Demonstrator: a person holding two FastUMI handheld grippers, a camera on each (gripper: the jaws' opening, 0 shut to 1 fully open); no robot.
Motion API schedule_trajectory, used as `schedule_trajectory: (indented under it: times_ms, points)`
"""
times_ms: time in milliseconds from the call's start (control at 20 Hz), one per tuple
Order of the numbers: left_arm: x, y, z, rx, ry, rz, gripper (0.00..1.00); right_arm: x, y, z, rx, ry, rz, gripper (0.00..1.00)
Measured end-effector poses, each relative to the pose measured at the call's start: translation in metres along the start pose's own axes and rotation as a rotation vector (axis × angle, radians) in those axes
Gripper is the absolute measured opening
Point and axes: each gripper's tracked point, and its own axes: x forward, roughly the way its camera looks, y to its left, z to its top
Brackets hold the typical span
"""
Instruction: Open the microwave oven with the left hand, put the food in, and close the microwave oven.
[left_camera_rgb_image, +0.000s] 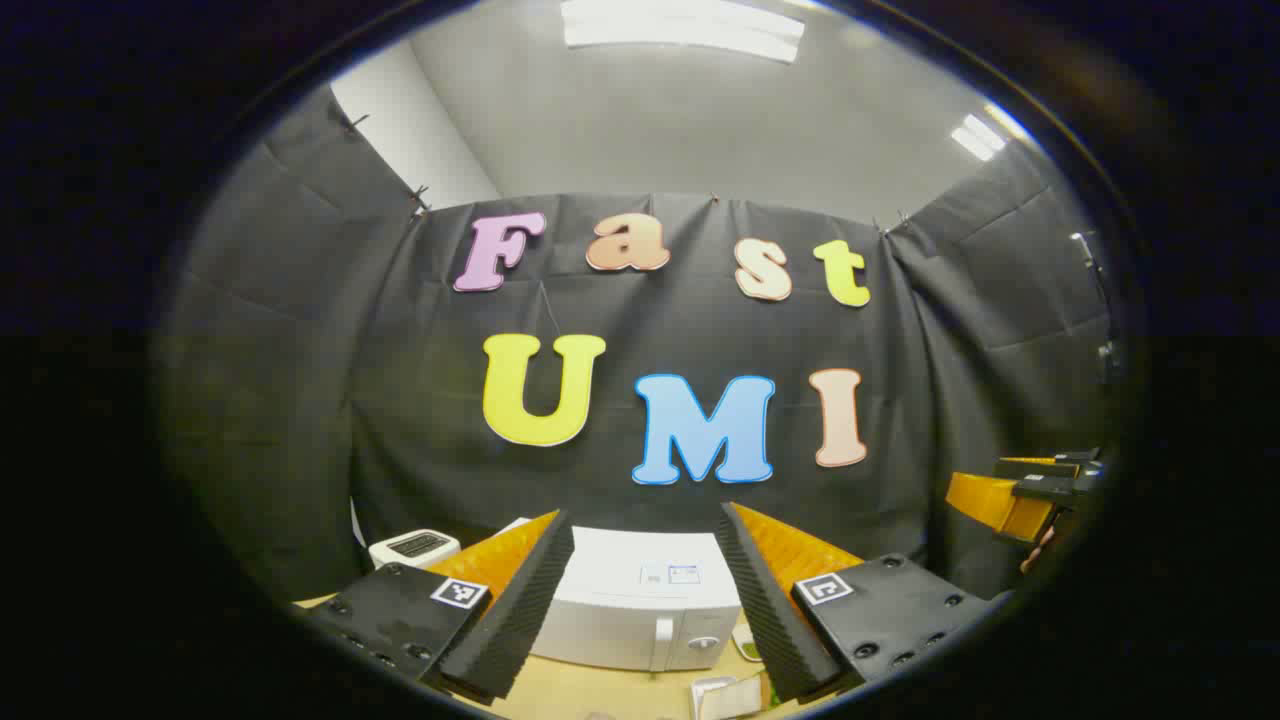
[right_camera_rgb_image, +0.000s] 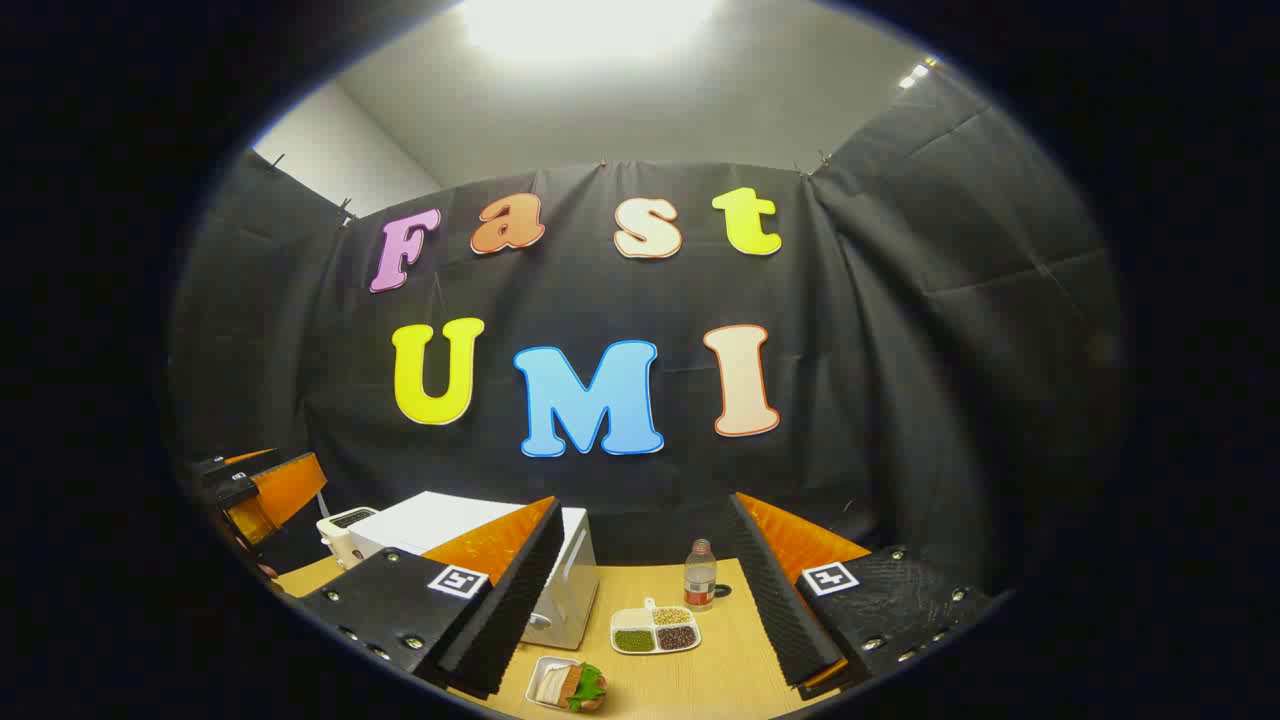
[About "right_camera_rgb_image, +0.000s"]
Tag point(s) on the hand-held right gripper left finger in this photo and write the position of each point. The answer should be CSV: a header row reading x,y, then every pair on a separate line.
x,y
510,610

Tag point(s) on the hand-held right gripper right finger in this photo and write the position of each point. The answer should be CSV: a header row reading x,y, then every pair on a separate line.
x,y
785,610

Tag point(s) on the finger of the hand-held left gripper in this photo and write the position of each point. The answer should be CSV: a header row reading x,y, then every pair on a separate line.
x,y
235,465
285,490

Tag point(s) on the sandwich with lettuce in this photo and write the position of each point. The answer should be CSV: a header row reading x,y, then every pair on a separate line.
x,y
578,688

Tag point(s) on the white microwave oven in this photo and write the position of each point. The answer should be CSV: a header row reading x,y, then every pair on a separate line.
x,y
440,520

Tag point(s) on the white toaster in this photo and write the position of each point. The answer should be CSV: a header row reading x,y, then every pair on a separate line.
x,y
345,530

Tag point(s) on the white rectangular tray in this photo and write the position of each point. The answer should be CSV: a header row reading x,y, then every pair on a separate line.
x,y
540,685

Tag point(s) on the clear plastic bottle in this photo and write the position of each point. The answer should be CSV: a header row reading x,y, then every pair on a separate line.
x,y
700,580

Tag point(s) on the divided dish of beans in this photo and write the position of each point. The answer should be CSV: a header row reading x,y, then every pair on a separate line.
x,y
655,630

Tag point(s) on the black backdrop cloth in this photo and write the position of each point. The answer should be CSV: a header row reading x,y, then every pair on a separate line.
x,y
900,350

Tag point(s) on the ceiling light panel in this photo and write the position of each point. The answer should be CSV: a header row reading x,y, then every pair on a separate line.
x,y
915,75
590,25

